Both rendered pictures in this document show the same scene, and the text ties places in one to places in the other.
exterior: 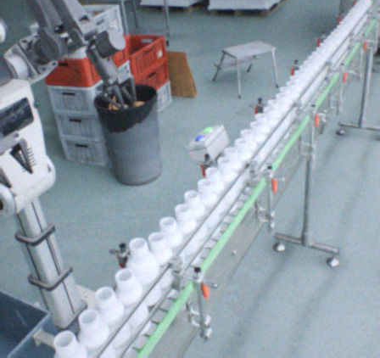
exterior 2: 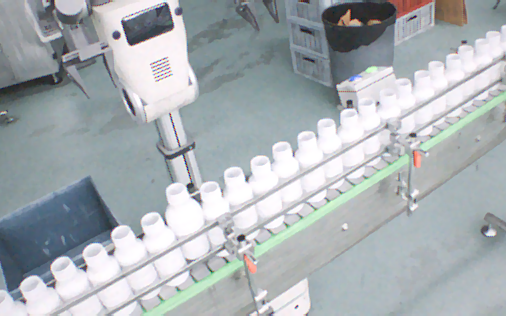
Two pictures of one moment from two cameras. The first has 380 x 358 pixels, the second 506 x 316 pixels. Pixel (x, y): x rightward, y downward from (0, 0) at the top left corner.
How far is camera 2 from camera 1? 43 cm
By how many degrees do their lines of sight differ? 25
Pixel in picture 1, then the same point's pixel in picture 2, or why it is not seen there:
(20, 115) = (157, 21)
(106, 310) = (120, 250)
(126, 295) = (150, 241)
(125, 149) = (346, 73)
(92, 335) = (94, 270)
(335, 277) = not seen: outside the picture
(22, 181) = (154, 91)
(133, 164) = not seen: hidden behind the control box
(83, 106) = (316, 16)
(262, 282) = (449, 266)
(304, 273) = (504, 271)
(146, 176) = not seen: hidden behind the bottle
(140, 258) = (174, 206)
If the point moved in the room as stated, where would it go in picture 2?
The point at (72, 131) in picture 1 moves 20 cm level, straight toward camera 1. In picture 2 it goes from (302, 43) to (300, 55)
